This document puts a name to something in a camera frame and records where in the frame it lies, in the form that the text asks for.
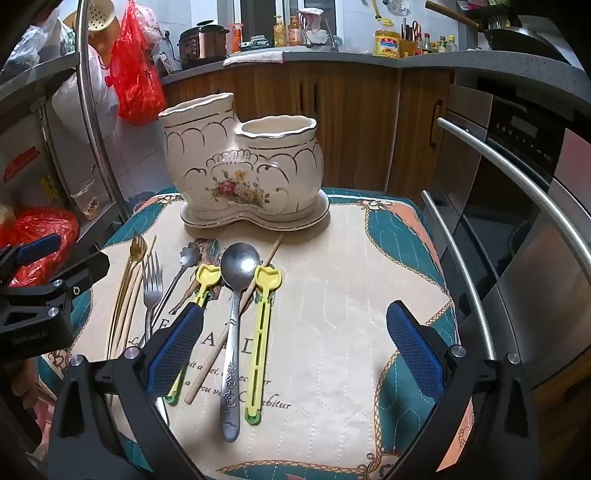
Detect black wok with wooden handle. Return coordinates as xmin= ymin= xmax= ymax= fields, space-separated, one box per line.
xmin=425 ymin=0 xmax=573 ymax=63

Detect yellow cooking oil bottle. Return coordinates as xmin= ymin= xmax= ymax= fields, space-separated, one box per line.
xmin=374 ymin=30 xmax=402 ymax=58

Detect silver flower-shaped spoon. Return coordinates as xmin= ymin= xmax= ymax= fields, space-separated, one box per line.
xmin=152 ymin=244 xmax=197 ymax=324

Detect pink dish cloth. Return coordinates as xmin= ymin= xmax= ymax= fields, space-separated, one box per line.
xmin=224 ymin=51 xmax=284 ymax=66

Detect wooden knife block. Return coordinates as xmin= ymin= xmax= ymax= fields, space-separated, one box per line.
xmin=399 ymin=21 xmax=423 ymax=57

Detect gold long-handled spoon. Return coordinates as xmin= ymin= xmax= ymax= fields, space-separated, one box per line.
xmin=107 ymin=233 xmax=147 ymax=358

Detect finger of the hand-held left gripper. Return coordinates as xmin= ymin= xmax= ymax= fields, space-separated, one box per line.
xmin=0 ymin=233 xmax=63 ymax=278
xmin=44 ymin=251 xmax=110 ymax=305

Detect cream floral ceramic utensil holder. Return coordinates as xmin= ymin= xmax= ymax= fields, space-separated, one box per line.
xmin=158 ymin=92 xmax=331 ymax=230

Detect wooden base cabinets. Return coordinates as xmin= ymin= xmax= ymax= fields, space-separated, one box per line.
xmin=161 ymin=62 xmax=455 ymax=195

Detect black oven control panel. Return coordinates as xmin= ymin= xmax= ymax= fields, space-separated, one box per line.
xmin=487 ymin=85 xmax=571 ymax=160

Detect white plastic bag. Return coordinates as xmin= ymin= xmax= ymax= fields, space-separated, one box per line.
xmin=51 ymin=46 xmax=120 ymax=139

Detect yellow plastic training chopstick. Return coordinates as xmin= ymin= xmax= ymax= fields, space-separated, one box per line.
xmin=164 ymin=264 xmax=221 ymax=406
xmin=244 ymin=265 xmax=282 ymax=424

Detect row of condiment bottles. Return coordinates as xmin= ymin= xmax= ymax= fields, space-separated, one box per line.
xmin=414 ymin=32 xmax=459 ymax=55

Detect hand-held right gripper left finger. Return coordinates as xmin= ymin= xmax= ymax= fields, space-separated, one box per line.
xmin=48 ymin=302 xmax=206 ymax=480

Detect curved steel door handle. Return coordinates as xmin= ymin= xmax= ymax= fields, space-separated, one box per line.
xmin=76 ymin=0 xmax=132 ymax=224

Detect red plastic bag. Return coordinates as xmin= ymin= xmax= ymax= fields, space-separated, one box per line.
xmin=0 ymin=205 xmax=79 ymax=287
xmin=108 ymin=0 xmax=166 ymax=126

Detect glass cup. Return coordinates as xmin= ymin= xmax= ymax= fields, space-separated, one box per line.
xmin=70 ymin=178 xmax=102 ymax=220

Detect printed beige teal table mat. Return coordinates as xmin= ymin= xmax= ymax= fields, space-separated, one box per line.
xmin=39 ymin=187 xmax=467 ymax=480

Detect large embossed steel spoon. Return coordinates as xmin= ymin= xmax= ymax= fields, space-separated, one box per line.
xmin=219 ymin=242 xmax=262 ymax=443

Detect silver fork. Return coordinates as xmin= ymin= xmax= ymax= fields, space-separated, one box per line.
xmin=141 ymin=251 xmax=164 ymax=347

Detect curved steel oven handle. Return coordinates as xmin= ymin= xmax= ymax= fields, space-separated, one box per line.
xmin=421 ymin=191 xmax=497 ymax=358
xmin=436 ymin=117 xmax=591 ymax=266

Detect copper black pressure cooker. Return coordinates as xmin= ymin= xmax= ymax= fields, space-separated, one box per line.
xmin=178 ymin=21 xmax=230 ymax=71

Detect kitchen window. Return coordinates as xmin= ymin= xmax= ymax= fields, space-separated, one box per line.
xmin=240 ymin=0 xmax=338 ymax=38

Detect yellow colander ladle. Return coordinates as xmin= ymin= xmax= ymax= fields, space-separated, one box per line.
xmin=65 ymin=0 xmax=116 ymax=65

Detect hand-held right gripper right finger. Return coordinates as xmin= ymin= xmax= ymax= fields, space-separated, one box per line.
xmin=385 ymin=300 xmax=541 ymax=480

